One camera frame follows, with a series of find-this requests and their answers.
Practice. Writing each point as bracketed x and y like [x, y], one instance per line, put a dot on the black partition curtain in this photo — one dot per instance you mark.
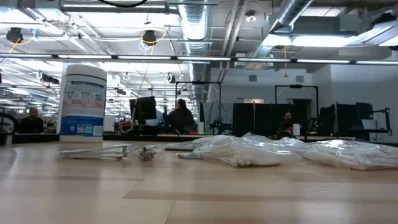
[258, 118]

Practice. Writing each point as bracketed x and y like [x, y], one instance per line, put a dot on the bagged silver nail clipper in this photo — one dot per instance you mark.
[148, 152]
[93, 152]

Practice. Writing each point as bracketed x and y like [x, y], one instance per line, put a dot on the white wipes canister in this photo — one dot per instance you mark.
[82, 102]

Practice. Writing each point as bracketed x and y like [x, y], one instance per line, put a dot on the grey wall vent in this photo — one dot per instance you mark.
[299, 79]
[252, 78]

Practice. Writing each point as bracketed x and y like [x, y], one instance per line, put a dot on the white ceiling light panel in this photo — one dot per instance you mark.
[381, 34]

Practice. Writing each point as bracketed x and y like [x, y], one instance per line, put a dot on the bagged white cotton pads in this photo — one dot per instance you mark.
[242, 155]

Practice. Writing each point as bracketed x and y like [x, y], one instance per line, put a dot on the bright ceiling light panel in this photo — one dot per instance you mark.
[311, 40]

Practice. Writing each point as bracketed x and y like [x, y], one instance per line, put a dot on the bagged black comb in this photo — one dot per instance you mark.
[183, 146]

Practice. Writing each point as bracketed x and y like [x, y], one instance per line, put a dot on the person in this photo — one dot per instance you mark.
[180, 119]
[286, 121]
[31, 124]

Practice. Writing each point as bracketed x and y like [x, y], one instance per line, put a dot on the round ceiling fixture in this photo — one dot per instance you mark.
[251, 17]

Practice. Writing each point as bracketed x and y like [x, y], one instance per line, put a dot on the white paper cup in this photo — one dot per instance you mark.
[296, 129]
[200, 127]

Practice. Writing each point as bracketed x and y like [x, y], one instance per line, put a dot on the black computer monitor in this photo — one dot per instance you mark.
[143, 109]
[346, 116]

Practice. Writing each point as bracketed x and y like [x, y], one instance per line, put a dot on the long ceiling light strip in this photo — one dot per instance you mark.
[143, 57]

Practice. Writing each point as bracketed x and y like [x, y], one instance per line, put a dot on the black camera stand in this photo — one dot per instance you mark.
[387, 121]

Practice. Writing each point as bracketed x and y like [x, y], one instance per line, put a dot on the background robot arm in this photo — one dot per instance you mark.
[220, 126]

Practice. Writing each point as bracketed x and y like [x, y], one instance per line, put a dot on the silver ventilation duct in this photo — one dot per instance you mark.
[295, 9]
[195, 28]

